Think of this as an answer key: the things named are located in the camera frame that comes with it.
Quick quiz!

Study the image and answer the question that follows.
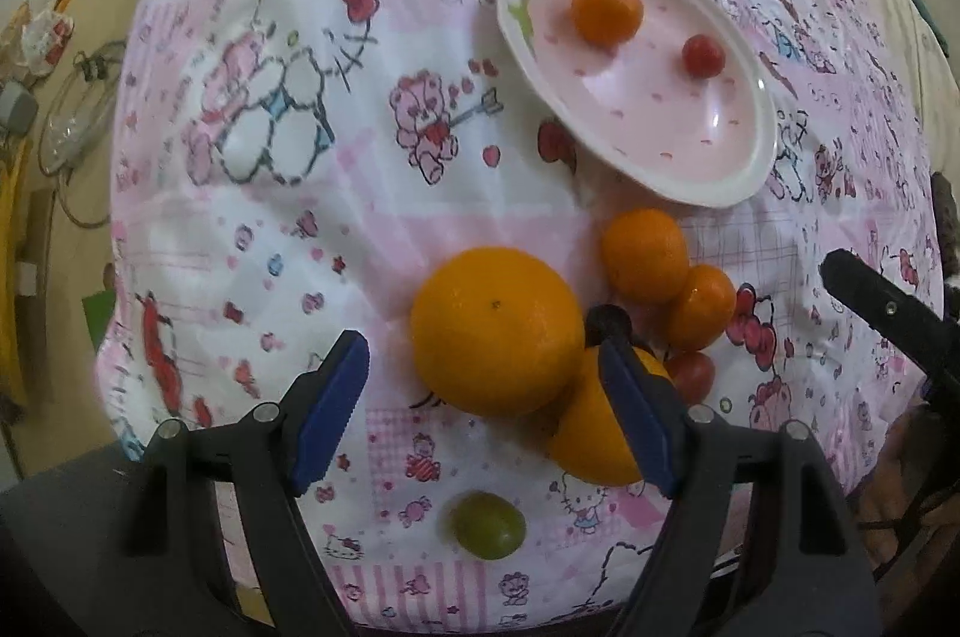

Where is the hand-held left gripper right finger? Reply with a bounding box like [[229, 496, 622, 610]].
[[585, 304, 882, 637]]

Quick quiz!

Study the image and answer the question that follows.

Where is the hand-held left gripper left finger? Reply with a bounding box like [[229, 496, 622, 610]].
[[120, 329, 372, 637]]

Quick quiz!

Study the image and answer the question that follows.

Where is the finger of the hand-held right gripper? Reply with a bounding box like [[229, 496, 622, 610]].
[[820, 248, 960, 396]]

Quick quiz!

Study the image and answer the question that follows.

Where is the large orange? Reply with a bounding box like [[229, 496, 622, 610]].
[[410, 247, 586, 417], [547, 344, 676, 486]]

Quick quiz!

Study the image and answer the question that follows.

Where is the cherry tomato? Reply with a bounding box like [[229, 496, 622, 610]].
[[667, 352, 717, 404], [681, 34, 725, 80]]

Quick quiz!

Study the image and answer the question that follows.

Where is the small mandarin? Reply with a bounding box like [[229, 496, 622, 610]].
[[600, 209, 689, 306], [571, 0, 644, 45], [664, 264, 737, 353]]

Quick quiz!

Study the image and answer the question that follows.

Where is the round grape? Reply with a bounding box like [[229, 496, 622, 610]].
[[448, 491, 526, 561]]

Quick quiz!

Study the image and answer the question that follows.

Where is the pink white-rimmed plate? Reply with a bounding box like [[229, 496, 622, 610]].
[[495, 0, 779, 209]]

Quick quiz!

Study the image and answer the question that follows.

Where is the pink cartoon printed tablecloth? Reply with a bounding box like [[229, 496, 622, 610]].
[[94, 0, 946, 634]]

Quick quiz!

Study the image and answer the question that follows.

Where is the grey box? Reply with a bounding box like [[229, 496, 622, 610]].
[[0, 82, 38, 135]]

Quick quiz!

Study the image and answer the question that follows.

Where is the wire fan guard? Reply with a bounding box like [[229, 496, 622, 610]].
[[37, 40, 128, 229]]

